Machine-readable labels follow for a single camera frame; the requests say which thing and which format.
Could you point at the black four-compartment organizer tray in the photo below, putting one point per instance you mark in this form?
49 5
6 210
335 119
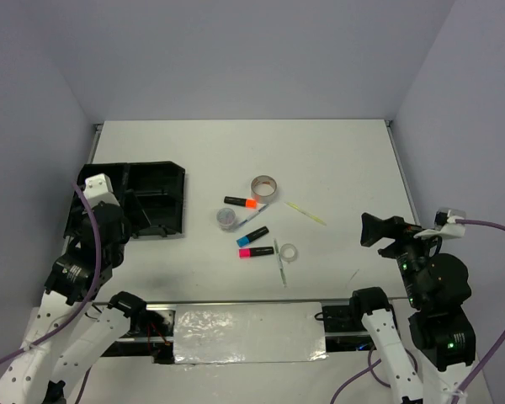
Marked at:
151 195

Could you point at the pink highlighter marker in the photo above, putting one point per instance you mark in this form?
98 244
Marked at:
253 252

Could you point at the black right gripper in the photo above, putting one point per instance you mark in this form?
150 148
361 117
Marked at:
373 226

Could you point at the clear paper clip jar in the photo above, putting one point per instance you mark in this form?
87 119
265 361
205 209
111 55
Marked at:
226 219

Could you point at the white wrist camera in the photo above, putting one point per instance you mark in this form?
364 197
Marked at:
98 189
446 225

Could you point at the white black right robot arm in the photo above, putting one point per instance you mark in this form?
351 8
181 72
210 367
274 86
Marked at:
437 286

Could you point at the blue ballpoint pen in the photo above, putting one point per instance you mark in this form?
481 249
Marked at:
252 216

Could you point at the silver foil sheet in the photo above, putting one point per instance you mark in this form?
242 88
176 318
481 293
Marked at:
248 333

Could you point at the green ballpoint pen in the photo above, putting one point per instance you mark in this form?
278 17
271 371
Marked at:
280 263

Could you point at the metal base rail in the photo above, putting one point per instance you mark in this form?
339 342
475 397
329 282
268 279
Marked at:
343 333

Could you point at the large brown tape roll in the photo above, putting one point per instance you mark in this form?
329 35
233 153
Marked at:
264 189

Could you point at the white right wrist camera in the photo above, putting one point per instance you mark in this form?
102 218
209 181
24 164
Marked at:
446 225

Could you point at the yellow ballpoint pen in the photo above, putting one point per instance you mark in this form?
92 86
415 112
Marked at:
306 213

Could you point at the small clear tape roll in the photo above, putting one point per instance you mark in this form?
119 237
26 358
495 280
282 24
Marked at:
288 253

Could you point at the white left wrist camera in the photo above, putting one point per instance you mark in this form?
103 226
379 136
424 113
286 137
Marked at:
98 189

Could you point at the blue highlighter marker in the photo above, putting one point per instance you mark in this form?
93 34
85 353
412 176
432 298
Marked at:
252 236

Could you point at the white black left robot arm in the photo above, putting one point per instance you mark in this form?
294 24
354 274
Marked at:
49 364

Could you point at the orange highlighter marker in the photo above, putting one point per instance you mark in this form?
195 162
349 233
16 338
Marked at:
243 202

